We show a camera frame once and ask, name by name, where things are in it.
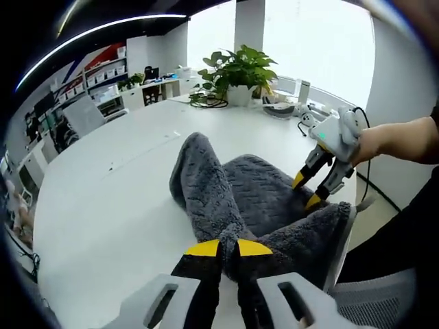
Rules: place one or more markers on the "grey towel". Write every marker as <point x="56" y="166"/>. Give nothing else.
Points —
<point x="212" y="192"/>

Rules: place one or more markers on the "person's right hand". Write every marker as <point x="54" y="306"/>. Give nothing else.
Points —
<point x="372" y="144"/>

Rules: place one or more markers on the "white handheld controller device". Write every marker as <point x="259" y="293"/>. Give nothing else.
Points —
<point x="307" y="118"/>

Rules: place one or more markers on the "white rectangular box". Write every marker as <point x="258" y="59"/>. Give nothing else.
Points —
<point x="304" y="90"/>

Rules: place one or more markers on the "white and grey device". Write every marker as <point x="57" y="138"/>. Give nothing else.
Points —
<point x="278" y="110"/>

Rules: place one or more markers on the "person's black clothing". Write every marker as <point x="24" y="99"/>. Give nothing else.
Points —
<point x="404" y="233"/>

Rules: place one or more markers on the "grey mesh chair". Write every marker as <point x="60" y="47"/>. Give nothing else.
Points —
<point x="370" y="301"/>

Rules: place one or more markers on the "green potted plant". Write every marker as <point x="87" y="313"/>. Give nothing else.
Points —
<point x="240" y="68"/>

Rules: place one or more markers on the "white cubby shelf unit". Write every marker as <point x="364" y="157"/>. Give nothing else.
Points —
<point x="133" y="97"/>

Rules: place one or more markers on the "small green plants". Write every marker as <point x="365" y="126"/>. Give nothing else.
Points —
<point x="132" y="81"/>

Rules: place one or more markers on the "grey office chair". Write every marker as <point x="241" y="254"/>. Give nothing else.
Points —
<point x="84" y="116"/>

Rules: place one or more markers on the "white wall shelving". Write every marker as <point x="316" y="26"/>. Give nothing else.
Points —
<point x="103" y="73"/>

